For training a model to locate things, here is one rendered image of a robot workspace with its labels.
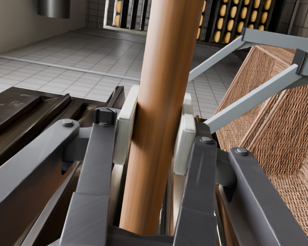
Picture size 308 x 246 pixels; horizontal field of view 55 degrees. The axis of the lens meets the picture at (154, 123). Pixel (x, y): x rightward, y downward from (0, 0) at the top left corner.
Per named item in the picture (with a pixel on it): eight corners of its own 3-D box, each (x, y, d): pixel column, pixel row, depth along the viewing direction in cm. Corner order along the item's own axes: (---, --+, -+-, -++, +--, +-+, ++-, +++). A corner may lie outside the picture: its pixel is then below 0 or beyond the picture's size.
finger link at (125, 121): (123, 166, 17) (111, 164, 17) (137, 120, 24) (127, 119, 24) (130, 120, 16) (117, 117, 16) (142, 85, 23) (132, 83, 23)
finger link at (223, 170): (194, 157, 15) (253, 168, 15) (190, 119, 20) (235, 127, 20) (188, 182, 15) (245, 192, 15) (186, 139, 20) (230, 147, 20)
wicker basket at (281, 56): (288, 180, 128) (225, 169, 128) (255, 127, 179) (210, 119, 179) (332, 70, 108) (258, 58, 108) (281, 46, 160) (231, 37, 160)
